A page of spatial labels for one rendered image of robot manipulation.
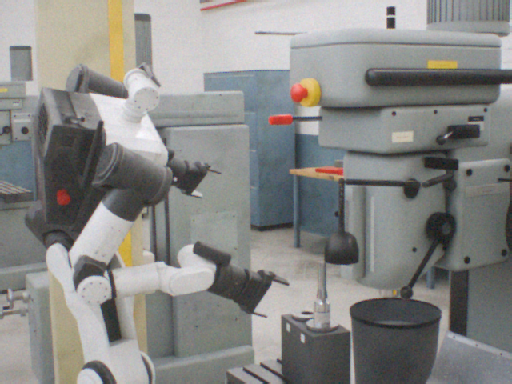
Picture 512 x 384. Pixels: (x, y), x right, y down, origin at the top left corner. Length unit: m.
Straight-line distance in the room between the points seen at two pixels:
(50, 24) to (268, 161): 6.16
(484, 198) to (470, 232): 0.09
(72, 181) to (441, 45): 0.90
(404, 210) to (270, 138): 7.42
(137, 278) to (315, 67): 0.65
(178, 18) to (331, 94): 9.98
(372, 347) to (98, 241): 2.27
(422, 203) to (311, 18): 7.56
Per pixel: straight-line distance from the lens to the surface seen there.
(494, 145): 1.79
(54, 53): 3.11
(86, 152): 1.74
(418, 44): 1.58
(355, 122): 1.60
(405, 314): 4.09
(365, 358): 3.77
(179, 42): 11.42
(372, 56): 1.50
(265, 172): 8.99
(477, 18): 1.79
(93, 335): 1.97
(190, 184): 2.30
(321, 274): 2.03
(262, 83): 8.92
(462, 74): 1.62
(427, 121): 1.61
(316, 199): 9.12
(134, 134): 1.75
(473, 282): 2.08
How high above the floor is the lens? 1.77
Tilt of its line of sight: 8 degrees down
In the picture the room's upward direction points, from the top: 1 degrees counter-clockwise
